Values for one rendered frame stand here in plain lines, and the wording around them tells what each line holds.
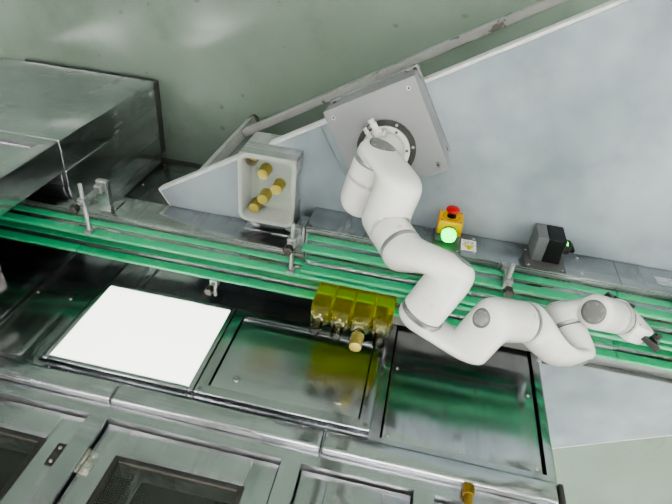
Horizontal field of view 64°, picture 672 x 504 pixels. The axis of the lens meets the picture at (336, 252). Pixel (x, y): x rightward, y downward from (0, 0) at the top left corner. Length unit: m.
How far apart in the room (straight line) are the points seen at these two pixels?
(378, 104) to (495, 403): 0.88
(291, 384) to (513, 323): 0.69
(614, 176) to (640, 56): 0.31
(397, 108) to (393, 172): 0.37
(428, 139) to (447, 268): 0.52
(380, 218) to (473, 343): 0.29
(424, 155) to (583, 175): 0.45
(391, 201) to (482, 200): 0.62
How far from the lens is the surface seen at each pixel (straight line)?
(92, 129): 2.13
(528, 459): 1.54
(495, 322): 1.02
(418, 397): 1.56
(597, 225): 1.70
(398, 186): 1.03
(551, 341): 1.15
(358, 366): 1.56
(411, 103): 1.38
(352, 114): 1.42
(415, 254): 0.98
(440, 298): 0.99
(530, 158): 1.57
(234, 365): 1.54
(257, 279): 1.67
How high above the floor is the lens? 2.17
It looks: 54 degrees down
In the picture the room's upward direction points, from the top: 160 degrees counter-clockwise
